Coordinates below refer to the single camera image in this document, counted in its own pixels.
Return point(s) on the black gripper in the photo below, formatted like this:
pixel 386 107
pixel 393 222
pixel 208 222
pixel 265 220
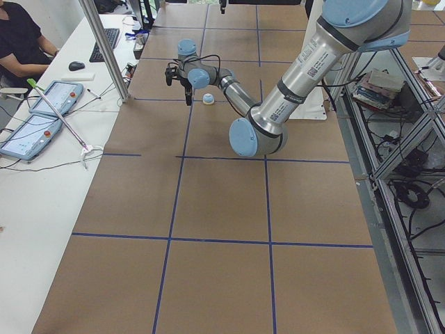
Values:
pixel 185 86

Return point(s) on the blue and cream bell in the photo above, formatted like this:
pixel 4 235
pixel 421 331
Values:
pixel 208 99

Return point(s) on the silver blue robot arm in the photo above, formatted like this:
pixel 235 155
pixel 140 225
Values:
pixel 343 27

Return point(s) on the metal cup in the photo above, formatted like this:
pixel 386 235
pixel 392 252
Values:
pixel 139 41

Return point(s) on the black computer mouse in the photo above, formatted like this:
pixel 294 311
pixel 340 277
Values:
pixel 76 65

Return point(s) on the reacher grabber stick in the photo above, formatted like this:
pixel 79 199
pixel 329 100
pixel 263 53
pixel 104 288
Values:
pixel 86 149

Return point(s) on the upper blue teach pendant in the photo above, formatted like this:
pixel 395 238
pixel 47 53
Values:
pixel 62 94

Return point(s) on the blue teach pendant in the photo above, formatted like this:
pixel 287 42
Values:
pixel 62 94
pixel 31 137

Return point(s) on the lower blue teach pendant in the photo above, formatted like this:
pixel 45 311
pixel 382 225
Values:
pixel 31 137

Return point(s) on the person in black shirt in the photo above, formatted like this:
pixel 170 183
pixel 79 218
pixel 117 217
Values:
pixel 25 52

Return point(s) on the stack of books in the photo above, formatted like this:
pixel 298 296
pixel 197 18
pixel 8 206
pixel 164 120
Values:
pixel 378 89

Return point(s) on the aluminium frame post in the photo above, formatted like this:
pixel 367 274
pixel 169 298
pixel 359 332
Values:
pixel 97 28

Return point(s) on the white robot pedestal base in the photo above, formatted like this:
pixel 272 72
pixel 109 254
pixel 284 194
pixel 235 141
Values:
pixel 312 109

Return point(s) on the aluminium frame rack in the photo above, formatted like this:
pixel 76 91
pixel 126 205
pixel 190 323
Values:
pixel 398 157

